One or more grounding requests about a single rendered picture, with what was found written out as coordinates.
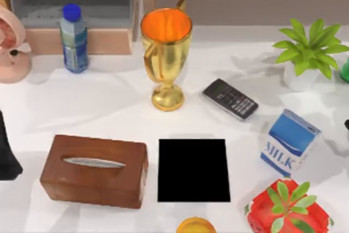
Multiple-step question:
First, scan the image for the pale wooden drawer front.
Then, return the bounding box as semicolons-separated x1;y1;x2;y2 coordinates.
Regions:
25;27;134;55

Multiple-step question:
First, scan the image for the gold trophy cup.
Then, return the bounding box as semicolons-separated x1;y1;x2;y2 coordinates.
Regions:
140;0;193;112

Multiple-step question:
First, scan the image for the green plant in red pot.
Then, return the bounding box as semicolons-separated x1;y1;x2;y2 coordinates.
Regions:
244;178;335;233

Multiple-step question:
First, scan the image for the black square mat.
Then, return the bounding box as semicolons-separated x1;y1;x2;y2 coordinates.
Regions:
157;139;231;203

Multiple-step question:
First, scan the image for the black calculator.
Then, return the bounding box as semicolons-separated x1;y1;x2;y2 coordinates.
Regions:
202;78;260;122

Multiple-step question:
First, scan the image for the pink desk fan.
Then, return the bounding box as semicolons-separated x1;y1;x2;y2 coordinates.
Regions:
0;5;33;83

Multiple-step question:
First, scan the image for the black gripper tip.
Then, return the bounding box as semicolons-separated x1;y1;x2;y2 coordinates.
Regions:
0;110;23;181

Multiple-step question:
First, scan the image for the wooden tissue box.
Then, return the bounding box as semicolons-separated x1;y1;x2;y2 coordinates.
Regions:
39;134;149;210

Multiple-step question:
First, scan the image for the blue and white milk carton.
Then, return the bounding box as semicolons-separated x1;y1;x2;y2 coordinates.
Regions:
259;109;322;177

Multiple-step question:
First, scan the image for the yellow round object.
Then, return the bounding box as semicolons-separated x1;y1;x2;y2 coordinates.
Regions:
176;217;216;233

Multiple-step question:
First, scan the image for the blue capped water bottle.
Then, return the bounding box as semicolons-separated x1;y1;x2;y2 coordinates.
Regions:
59;4;89;74

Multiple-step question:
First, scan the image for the green plant in white pot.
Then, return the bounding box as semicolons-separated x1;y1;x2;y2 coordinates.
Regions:
272;19;349;92

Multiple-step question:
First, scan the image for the green object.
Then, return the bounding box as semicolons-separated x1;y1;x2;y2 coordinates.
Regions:
341;57;349;83

